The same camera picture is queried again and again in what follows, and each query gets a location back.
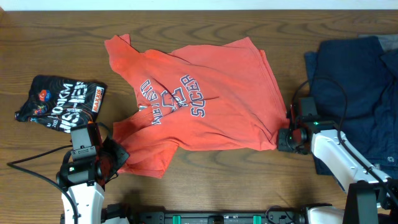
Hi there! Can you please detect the navy blue shirt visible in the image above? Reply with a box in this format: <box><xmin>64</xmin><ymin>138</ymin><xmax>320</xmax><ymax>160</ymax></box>
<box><xmin>304</xmin><ymin>37</ymin><xmax>397</xmax><ymax>179</ymax></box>

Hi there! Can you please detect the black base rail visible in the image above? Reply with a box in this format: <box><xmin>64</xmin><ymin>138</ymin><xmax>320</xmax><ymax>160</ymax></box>
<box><xmin>60</xmin><ymin>203</ymin><xmax>308</xmax><ymax>224</ymax></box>

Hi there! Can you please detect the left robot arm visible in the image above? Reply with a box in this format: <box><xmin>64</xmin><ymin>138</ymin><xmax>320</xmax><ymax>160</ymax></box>
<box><xmin>57</xmin><ymin>123</ymin><xmax>130</xmax><ymax>224</ymax></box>

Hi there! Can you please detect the black printed folded shirt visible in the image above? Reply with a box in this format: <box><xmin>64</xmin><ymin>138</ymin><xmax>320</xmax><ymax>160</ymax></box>
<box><xmin>15</xmin><ymin>75</ymin><xmax>106</xmax><ymax>133</ymax></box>

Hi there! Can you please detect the grey garment under pile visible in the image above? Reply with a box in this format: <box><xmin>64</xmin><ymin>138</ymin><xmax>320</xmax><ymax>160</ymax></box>
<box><xmin>358</xmin><ymin>34</ymin><xmax>398</xmax><ymax>52</ymax></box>

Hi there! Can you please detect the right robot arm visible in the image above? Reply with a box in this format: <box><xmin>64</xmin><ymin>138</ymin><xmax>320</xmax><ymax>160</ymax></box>
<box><xmin>277</xmin><ymin>97</ymin><xmax>397</xmax><ymax>223</ymax></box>

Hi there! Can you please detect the red soccer t-shirt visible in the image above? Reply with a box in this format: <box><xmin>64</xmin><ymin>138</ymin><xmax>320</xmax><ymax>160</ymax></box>
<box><xmin>104</xmin><ymin>34</ymin><xmax>289</xmax><ymax>178</ymax></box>

